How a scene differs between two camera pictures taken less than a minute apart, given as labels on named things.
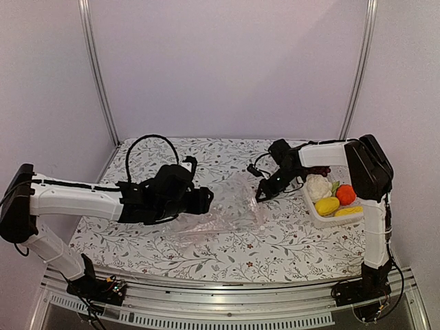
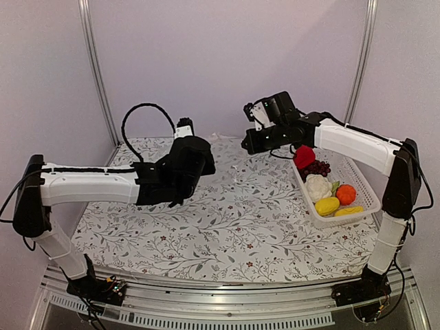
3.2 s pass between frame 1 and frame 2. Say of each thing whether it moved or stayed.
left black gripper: moved
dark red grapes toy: stayed
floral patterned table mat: stayed
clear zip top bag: moved
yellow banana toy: stayed
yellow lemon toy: stayed
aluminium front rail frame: stayed
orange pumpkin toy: stayed
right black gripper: moved
